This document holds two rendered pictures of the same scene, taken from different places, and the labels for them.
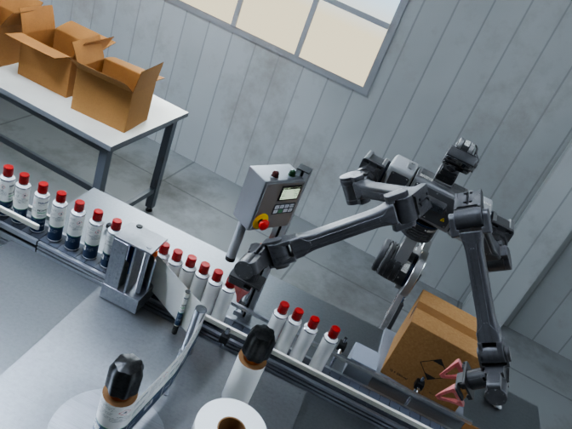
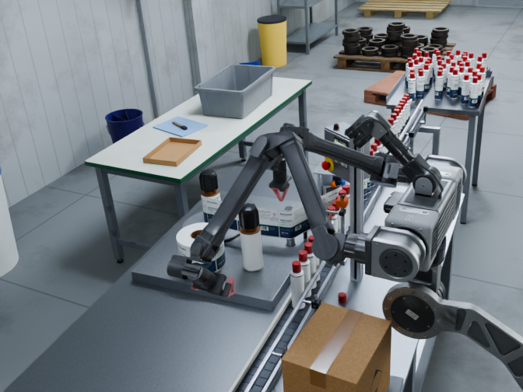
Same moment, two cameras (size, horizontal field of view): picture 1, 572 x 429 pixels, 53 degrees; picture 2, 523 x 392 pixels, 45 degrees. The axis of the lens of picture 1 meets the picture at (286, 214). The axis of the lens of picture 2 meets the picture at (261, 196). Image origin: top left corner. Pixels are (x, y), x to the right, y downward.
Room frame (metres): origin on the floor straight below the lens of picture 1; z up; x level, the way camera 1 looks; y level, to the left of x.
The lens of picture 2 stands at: (2.07, -2.21, 2.43)
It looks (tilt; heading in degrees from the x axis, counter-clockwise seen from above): 28 degrees down; 109
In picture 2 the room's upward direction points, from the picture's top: 5 degrees counter-clockwise
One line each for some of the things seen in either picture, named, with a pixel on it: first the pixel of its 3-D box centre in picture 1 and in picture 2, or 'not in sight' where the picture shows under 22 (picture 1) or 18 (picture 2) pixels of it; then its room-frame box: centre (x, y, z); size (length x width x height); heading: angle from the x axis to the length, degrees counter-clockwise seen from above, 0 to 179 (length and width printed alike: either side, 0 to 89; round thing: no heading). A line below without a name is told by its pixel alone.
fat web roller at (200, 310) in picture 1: (193, 329); (289, 225); (1.38, 0.13, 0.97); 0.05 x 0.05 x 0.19
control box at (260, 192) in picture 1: (269, 197); (346, 152); (1.65, 0.07, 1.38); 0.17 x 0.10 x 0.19; 138
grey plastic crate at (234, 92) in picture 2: not in sight; (237, 91); (0.47, 2.07, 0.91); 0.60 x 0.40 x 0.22; 82
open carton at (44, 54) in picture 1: (63, 53); not in sight; (3.07, 1.54, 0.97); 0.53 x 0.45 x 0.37; 171
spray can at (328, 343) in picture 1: (324, 349); (297, 285); (1.52, -0.30, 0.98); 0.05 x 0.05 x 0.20
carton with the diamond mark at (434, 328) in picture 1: (437, 349); (338, 372); (1.76, -0.72, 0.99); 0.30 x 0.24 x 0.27; 78
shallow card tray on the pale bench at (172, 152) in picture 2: not in sight; (173, 151); (0.33, 1.15, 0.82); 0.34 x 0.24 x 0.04; 85
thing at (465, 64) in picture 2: not in sight; (446, 71); (1.95, 2.42, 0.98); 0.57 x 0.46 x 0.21; 173
